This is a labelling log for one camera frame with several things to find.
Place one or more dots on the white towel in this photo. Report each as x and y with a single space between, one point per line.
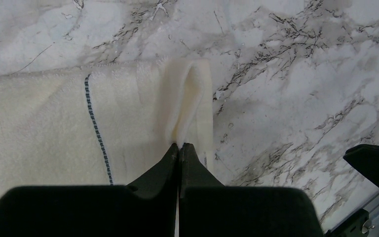
102 124

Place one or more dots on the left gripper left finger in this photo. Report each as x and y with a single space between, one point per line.
144 208

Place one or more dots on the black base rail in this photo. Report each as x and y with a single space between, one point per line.
356 225

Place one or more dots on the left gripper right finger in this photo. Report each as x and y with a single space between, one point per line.
207 208

